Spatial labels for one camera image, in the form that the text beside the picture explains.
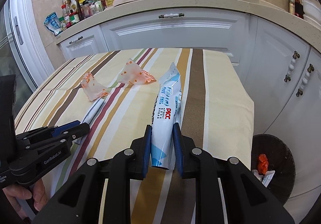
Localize white blue PICC pouch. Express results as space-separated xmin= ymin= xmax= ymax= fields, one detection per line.
xmin=151 ymin=63 xmax=182 ymax=170

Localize white chopstick sleeve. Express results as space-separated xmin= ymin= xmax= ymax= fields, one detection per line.
xmin=81 ymin=98 xmax=105 ymax=125

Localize orange dotted wrapper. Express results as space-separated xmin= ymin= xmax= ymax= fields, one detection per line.
xmin=117 ymin=59 xmax=156 ymax=85
xmin=80 ymin=72 xmax=110 ymax=101

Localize large orange plastic bag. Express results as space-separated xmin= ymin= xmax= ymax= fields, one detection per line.
xmin=257 ymin=154 xmax=269 ymax=175

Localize white DHA packaging pouch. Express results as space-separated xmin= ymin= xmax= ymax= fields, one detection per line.
xmin=252 ymin=170 xmax=275 ymax=188

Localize black trash bin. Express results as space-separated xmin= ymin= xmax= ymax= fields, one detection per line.
xmin=251 ymin=134 xmax=296 ymax=204

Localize person's left hand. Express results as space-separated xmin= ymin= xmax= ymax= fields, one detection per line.
xmin=3 ymin=179 xmax=48 ymax=219

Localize striped tablecloth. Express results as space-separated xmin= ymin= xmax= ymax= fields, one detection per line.
xmin=14 ymin=47 xmax=255 ymax=224

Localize blue white snack bag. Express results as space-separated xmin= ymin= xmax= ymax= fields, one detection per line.
xmin=44 ymin=12 xmax=62 ymax=36

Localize white spice rack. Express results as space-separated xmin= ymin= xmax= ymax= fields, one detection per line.
xmin=62 ymin=0 xmax=99 ymax=19

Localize red packet by bottle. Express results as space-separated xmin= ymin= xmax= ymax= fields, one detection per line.
xmin=295 ymin=0 xmax=304 ymax=18

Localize dark oil bottle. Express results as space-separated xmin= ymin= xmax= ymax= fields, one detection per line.
xmin=288 ymin=0 xmax=296 ymax=15

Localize white stacked bowls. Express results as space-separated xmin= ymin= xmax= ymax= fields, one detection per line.
xmin=303 ymin=0 xmax=321 ymax=29

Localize drawer handle left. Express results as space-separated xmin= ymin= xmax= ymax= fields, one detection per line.
xmin=69 ymin=36 xmax=83 ymax=45

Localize drawer handle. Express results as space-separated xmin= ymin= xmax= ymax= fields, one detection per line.
xmin=69 ymin=36 xmax=83 ymax=45
xmin=158 ymin=13 xmax=185 ymax=18

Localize drawer handle centre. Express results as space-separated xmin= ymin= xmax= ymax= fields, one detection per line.
xmin=158 ymin=13 xmax=185 ymax=18

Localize cabinet door handle left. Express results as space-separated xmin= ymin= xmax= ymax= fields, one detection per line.
xmin=284 ymin=51 xmax=300 ymax=83

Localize cabinet door handle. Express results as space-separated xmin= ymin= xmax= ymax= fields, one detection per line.
xmin=296 ymin=64 xmax=314 ymax=97
xmin=284 ymin=51 xmax=300 ymax=83

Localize cabinet door handle right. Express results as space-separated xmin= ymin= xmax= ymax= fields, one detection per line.
xmin=296 ymin=64 xmax=314 ymax=97

